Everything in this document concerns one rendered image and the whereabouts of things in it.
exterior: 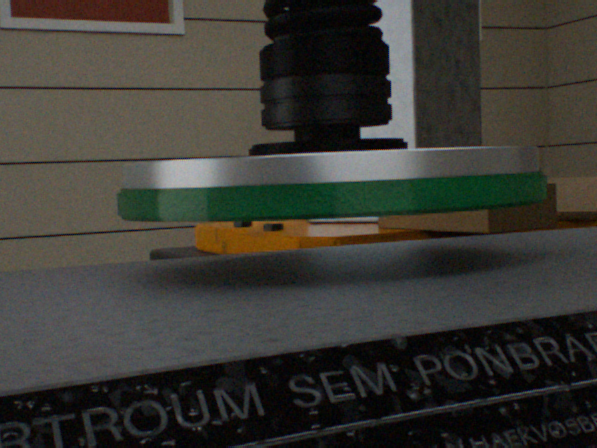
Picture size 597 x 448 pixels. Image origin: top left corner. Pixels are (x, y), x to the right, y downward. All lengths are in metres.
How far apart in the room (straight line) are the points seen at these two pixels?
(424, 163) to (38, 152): 6.15
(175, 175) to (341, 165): 0.08
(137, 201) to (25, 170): 6.06
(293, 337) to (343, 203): 0.11
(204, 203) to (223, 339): 0.12
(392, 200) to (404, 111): 0.84
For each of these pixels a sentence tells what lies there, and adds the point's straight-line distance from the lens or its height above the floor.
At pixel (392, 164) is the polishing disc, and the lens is 0.38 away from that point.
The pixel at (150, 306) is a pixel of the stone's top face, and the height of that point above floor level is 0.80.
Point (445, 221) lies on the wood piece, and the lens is 1.04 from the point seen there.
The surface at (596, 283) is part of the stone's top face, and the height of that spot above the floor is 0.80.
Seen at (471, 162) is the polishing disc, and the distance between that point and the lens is 0.40.
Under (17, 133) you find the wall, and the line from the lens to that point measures 6.49.
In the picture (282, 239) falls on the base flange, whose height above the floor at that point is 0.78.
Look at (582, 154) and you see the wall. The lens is 7.96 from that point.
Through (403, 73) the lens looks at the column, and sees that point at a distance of 1.22.
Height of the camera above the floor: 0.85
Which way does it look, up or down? 3 degrees down
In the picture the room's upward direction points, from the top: 2 degrees counter-clockwise
